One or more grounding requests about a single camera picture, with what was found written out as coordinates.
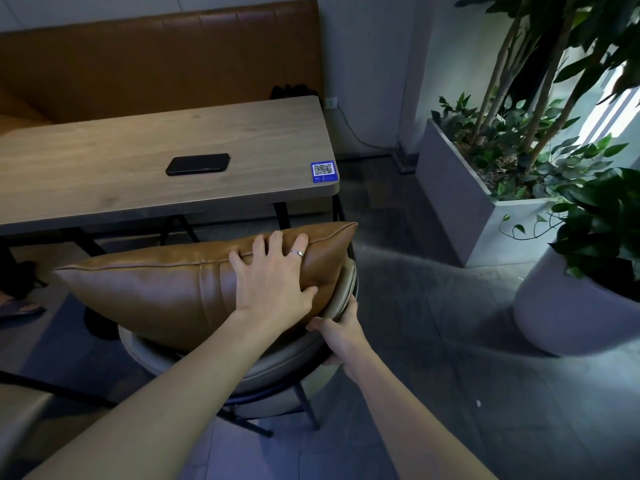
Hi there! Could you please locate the person's left hand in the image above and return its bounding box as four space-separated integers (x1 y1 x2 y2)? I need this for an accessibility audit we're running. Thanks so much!
228 230 319 331

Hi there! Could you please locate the person's right hand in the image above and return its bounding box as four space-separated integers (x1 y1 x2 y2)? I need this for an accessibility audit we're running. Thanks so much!
305 293 369 368

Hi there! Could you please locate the grey chair black frame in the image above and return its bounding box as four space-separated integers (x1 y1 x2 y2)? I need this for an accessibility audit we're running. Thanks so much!
82 194 361 438
0 369 119 465

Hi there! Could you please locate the brown strapped leather cushion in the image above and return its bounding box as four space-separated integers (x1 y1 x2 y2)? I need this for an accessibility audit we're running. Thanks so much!
52 222 359 353

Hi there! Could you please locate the person's right forearm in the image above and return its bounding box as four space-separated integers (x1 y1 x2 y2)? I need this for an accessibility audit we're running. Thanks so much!
342 344 499 480

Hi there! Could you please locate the person's left forearm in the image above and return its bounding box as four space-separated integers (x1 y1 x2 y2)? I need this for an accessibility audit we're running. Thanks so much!
25 309 296 480

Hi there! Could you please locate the black smartphone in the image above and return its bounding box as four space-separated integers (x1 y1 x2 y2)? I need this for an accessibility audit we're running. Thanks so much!
165 153 231 177

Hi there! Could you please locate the rectangular grey planter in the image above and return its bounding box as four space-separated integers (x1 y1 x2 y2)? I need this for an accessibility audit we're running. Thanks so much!
415 118 566 268

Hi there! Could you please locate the black bag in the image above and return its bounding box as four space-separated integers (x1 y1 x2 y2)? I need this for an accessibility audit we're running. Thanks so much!
269 83 321 101

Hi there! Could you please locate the rectangular wooden table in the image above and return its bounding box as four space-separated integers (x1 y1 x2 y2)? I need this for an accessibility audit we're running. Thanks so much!
0 94 342 258

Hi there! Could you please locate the round white plant pot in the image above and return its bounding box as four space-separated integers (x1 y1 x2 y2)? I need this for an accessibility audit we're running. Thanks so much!
513 244 640 357

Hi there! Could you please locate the brown leather bench sofa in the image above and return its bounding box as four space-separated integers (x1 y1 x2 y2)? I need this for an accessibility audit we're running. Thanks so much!
0 0 325 128

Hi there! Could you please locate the leafy green potted plant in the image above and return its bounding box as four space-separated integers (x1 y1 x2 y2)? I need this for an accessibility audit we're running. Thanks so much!
499 167 640 301

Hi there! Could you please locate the tall green tree plant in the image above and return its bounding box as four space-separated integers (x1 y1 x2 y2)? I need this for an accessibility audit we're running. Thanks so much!
431 0 640 201

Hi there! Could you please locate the thin grey cable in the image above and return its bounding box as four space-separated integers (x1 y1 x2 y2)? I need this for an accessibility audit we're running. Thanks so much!
337 105 399 148

